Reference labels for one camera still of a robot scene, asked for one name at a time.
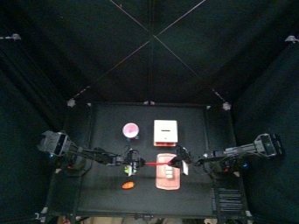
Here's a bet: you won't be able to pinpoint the red toy stick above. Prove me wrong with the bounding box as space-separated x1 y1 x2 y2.
145 161 174 167

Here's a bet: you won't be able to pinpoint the pink rectangular tray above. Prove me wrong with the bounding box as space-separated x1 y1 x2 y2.
154 152 184 191

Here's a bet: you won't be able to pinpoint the white printed label sticker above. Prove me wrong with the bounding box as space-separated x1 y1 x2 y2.
217 187 245 217

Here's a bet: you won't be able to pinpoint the orange toy food piece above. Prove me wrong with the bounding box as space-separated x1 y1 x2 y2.
121 181 137 190

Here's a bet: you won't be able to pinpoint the pink and white bowl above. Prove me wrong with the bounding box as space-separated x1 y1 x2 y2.
122 122 142 139

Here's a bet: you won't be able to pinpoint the white blocks on tray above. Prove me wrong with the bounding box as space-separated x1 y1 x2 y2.
165 165 176 179

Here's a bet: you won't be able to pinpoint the white box with red base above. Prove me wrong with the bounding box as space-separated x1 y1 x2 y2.
153 119 180 147

